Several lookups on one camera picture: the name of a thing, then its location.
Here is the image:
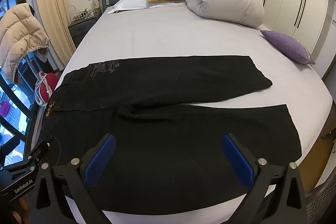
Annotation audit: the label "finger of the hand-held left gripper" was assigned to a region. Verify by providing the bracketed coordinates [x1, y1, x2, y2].
[25, 140, 50, 170]

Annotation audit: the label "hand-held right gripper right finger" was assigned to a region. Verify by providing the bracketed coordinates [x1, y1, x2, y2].
[220, 132, 307, 224]

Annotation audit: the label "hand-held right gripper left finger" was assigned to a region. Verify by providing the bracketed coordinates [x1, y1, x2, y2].
[26, 133, 117, 224]

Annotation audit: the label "black pants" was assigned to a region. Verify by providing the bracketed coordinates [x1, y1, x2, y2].
[39, 55, 302, 214]

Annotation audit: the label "person's left hand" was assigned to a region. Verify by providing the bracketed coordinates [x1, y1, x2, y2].
[12, 194, 30, 224]

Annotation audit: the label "grey mesh panel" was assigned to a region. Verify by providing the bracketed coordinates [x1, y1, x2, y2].
[306, 182, 336, 224]

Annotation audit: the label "beige puffer jacket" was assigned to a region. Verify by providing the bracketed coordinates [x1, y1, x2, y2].
[0, 3, 50, 83]

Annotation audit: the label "purple cushion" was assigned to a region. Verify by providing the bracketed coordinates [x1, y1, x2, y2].
[261, 30, 315, 65]

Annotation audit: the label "dark grey nightstand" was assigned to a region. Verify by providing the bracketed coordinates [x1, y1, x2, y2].
[68, 13, 101, 47]

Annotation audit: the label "bed with grey headboard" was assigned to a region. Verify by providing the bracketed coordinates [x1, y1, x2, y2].
[25, 0, 336, 224]

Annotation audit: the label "beige curtain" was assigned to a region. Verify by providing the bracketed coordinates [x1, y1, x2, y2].
[34, 0, 76, 69]

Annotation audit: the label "window with dark frame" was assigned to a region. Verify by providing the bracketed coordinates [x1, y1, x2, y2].
[0, 0, 53, 169]

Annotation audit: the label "white wire basket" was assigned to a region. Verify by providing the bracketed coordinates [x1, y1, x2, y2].
[72, 9, 95, 20]

